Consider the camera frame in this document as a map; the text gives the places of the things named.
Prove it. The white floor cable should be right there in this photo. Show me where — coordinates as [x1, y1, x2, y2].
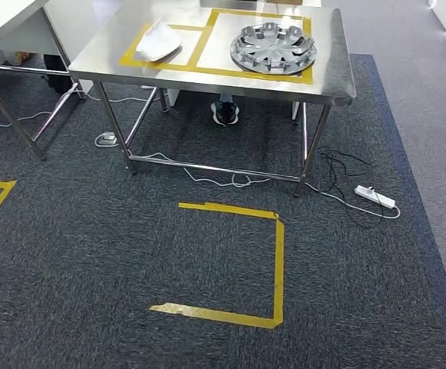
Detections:
[129, 151, 271, 189]
[0, 91, 159, 128]
[304, 181, 401, 221]

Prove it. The grey plastic hubcap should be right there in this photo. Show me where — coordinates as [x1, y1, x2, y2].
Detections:
[229, 21, 318, 76]

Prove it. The steel workbench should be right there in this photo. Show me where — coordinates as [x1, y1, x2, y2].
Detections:
[68, 0, 357, 198]

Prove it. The yellow workbench tape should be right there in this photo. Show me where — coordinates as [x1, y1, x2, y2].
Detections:
[118, 7, 314, 85]

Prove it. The black floor cable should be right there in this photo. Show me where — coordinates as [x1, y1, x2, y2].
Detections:
[317, 146, 385, 230]

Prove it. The person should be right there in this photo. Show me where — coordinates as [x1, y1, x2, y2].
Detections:
[42, 54, 74, 95]
[210, 93, 240, 128]

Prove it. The white desk with steel frame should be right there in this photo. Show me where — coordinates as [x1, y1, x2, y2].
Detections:
[0, 0, 104, 161]

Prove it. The white power strip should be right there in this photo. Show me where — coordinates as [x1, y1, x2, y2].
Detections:
[354, 184, 396, 210]
[94, 131, 119, 148]

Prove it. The white plastic part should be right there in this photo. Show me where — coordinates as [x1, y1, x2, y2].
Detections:
[135, 19, 182, 63]

